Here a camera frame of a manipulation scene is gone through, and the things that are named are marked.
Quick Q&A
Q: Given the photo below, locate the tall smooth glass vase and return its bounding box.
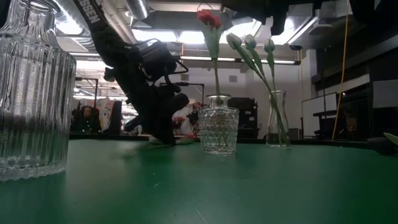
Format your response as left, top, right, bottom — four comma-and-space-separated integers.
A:
266, 90, 292, 148

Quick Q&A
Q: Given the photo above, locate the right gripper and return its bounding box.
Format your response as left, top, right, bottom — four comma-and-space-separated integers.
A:
222, 0, 315, 36

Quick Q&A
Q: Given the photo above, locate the white artificial tulip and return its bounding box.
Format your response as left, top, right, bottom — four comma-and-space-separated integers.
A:
263, 37, 289, 147
226, 32, 289, 147

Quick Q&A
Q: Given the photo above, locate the silver air duct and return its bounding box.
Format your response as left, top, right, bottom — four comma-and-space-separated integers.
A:
51, 0, 150, 83

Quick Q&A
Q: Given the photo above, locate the red artificial tulip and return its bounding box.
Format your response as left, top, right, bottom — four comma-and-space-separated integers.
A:
175, 133, 197, 146
197, 9, 225, 147

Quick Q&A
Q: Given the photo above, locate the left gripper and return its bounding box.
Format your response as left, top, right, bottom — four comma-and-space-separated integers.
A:
124, 85, 190, 146

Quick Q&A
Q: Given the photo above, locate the ribbed glass vase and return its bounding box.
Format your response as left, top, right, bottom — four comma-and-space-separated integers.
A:
0, 0, 77, 182

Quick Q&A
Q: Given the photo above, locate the yellow cable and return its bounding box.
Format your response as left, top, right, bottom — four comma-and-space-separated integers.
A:
331, 0, 351, 140

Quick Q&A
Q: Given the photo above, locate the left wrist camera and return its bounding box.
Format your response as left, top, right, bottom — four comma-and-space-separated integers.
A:
136, 40, 190, 83

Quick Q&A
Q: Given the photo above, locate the patterned fabric panel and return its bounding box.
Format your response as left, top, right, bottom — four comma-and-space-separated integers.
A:
95, 98, 115, 131

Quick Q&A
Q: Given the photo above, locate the green artificial flower stem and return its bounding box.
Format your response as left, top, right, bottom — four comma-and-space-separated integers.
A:
243, 33, 289, 147

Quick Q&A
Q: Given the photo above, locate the black gantry frame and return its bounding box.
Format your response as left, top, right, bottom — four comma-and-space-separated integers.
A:
178, 82, 205, 105

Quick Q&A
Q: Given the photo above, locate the whiteboard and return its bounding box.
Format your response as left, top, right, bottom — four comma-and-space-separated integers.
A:
301, 91, 339, 138

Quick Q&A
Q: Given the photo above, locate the black table border frame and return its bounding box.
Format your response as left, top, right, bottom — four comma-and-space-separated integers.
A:
68, 133, 398, 147

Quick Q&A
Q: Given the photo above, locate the diamond-cut glass vase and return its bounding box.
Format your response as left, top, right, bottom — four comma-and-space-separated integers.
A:
197, 93, 240, 156

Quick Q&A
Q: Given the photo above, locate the long ceiling light strip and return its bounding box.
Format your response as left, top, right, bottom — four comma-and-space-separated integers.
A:
67, 52, 302, 65

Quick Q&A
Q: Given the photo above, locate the person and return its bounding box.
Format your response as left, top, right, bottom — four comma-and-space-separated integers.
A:
172, 105, 200, 136
70, 105, 103, 134

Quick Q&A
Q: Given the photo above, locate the green table mat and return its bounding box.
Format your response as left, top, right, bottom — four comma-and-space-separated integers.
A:
0, 138, 398, 224

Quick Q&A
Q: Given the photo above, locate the black cabinet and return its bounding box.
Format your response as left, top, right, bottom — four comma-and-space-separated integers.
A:
226, 97, 259, 140

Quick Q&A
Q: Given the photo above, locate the black artificial tulip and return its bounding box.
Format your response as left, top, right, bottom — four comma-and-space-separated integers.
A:
366, 131, 398, 156

